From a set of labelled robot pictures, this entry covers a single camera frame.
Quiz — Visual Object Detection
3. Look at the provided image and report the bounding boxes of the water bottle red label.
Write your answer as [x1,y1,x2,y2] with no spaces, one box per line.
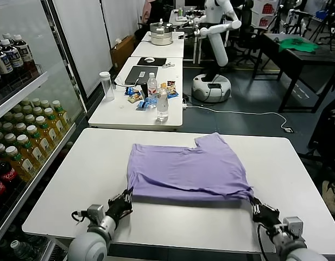
[147,72,160,99]

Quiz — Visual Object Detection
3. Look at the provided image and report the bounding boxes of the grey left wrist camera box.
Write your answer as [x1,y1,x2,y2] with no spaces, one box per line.
[87,204,105,226]

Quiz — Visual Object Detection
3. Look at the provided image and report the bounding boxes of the glass door drinks cooler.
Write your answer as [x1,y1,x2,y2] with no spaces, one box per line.
[0,0,89,261]

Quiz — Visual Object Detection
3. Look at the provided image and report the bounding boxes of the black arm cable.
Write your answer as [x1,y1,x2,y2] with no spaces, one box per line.
[257,224,278,258]
[71,209,89,225]

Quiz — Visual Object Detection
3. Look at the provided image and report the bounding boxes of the metal steamer pot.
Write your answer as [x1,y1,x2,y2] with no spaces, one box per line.
[149,18,174,46]

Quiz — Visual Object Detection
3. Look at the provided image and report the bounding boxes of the grey laptop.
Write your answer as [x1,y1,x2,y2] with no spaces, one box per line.
[124,66,159,86]

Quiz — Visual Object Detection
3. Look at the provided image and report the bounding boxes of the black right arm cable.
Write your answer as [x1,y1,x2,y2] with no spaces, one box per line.
[257,224,278,258]

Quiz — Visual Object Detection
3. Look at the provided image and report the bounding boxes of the purple t-shirt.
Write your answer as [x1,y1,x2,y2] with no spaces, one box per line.
[127,132,255,203]

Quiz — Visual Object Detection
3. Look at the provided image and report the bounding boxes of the brown cardboard box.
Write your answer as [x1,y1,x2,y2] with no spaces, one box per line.
[110,35,136,69]

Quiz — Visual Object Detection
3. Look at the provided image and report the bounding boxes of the clear jar white lid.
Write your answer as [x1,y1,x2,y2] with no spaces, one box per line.
[99,71,115,102]

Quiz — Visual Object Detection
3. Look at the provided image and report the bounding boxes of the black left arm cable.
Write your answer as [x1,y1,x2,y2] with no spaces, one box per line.
[71,209,89,225]

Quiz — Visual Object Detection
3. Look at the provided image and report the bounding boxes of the white cooler shelf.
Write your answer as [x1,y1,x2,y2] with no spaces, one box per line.
[0,71,49,123]

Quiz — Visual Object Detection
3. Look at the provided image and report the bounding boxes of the black mouse pad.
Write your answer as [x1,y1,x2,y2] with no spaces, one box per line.
[136,57,167,67]

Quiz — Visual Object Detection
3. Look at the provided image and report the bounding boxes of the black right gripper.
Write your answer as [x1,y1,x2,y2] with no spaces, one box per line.
[249,196,282,228]

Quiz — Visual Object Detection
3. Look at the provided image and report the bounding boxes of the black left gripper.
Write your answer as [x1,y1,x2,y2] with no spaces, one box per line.
[106,188,134,221]

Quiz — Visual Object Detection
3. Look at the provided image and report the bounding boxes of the white floor cable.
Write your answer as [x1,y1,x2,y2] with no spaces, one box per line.
[183,104,289,130]

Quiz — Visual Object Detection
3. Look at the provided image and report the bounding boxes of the clear plastic water bottle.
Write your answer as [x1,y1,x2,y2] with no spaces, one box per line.
[156,87,170,123]

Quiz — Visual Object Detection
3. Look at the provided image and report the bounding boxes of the beige snack packet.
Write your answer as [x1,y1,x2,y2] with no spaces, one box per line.
[127,93,143,104]

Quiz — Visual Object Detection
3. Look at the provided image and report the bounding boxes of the blue storage bins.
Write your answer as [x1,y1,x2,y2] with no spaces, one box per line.
[310,10,333,22]

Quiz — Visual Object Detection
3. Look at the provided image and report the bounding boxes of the tan sneaker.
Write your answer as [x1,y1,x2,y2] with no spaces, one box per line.
[321,180,335,216]

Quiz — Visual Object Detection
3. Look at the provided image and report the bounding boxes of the white cluttered table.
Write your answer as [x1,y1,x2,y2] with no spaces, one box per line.
[168,9,205,27]

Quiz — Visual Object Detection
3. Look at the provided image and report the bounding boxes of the person in pink top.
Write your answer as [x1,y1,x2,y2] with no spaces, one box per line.
[142,0,155,23]

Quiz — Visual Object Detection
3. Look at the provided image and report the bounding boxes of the white shelf red boxes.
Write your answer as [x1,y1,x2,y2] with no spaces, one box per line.
[250,0,280,28]

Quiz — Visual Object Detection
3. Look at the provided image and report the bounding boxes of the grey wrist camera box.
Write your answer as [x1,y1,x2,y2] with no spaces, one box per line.
[282,216,304,238]
[87,204,105,226]

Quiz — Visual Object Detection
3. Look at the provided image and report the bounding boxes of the water bottle white cap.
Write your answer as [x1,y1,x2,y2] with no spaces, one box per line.
[9,239,35,261]

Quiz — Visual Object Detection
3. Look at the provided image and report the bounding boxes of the green cloth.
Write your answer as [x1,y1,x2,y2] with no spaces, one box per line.
[278,38,320,54]

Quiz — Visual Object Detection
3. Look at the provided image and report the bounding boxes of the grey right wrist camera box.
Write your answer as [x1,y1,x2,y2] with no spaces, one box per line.
[282,216,304,238]

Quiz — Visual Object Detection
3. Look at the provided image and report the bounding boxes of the black office chair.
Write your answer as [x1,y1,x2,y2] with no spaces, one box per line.
[233,0,264,67]
[307,102,335,175]

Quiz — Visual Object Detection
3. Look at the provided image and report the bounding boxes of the white rectangular table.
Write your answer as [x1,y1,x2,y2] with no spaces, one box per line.
[88,56,184,133]
[140,30,185,44]
[130,41,185,59]

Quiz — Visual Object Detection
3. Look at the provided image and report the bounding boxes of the white humanoid robot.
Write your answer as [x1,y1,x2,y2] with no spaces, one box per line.
[177,0,242,103]

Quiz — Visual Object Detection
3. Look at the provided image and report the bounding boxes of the black table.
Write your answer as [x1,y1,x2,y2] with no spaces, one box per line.
[261,33,335,114]

